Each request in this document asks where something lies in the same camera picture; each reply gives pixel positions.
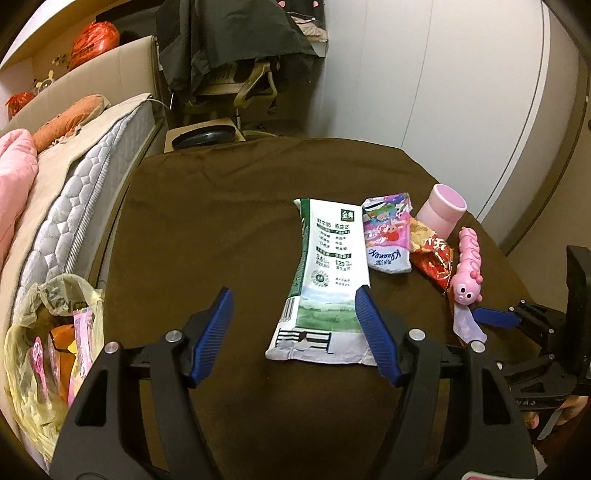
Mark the cardboard box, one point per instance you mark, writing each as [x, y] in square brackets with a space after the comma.
[223, 124]

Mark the pink small snack wrapper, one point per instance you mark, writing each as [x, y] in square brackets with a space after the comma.
[83, 325]

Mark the white quilted mattress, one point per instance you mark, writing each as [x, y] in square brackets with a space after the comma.
[74, 199]

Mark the black round disc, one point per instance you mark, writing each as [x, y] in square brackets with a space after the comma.
[197, 138]

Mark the beige headboard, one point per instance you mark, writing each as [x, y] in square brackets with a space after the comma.
[117, 75]

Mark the yellow plastic trash bag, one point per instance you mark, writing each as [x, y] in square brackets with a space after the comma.
[55, 336]

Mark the pink blanket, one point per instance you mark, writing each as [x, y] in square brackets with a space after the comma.
[19, 167]

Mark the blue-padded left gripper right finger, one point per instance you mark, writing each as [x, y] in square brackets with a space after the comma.
[456, 417]

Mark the pink cartoon tissue pack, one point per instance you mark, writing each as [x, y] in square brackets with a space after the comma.
[386, 225]

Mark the pink cylindrical cup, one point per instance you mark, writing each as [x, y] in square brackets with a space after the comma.
[442, 210]

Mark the red plastic bag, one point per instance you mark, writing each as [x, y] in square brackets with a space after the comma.
[17, 102]
[95, 39]

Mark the beige office chair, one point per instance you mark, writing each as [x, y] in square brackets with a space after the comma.
[233, 87]

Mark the white green milk carton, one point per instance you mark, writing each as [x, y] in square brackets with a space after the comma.
[318, 323]

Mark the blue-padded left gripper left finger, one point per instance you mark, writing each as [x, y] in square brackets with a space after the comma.
[103, 436]

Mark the pink yellow potato chip bag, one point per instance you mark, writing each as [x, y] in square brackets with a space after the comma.
[45, 363]

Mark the red gold snack bag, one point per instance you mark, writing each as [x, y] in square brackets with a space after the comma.
[431, 254]

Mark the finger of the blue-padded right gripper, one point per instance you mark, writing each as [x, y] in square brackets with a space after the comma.
[496, 318]

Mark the dark jacket on chair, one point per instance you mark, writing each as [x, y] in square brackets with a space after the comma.
[197, 37]

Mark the pink caterpillar toy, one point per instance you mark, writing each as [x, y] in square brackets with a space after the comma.
[467, 282]

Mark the person's right hand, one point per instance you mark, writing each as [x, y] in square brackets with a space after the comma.
[570, 409]

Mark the orange pillow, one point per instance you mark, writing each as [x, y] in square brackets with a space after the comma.
[66, 123]

